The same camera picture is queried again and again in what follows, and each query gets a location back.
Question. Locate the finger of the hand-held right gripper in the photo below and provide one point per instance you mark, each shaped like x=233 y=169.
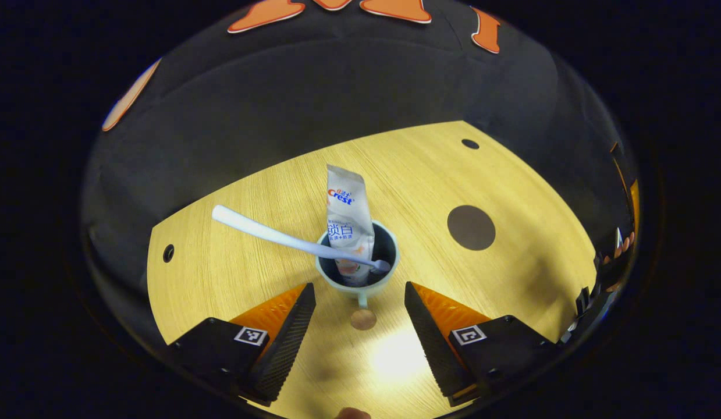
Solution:
x=634 y=201
x=620 y=169

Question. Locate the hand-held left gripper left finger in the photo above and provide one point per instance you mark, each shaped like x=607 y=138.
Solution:
x=290 y=343

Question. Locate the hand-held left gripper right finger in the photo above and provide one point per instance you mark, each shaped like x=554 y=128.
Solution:
x=433 y=343

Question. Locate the white toothbrush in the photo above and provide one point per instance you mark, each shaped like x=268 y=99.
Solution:
x=261 y=231

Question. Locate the round dark brown coaster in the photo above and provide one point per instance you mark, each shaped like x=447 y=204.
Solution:
x=471 y=227

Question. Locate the white toothpaste tube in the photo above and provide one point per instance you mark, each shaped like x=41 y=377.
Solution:
x=345 y=215

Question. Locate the wooden desktop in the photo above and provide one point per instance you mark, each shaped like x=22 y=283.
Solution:
x=511 y=291

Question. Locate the round black desk grommet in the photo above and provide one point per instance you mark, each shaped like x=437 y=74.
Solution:
x=470 y=144
x=168 y=253

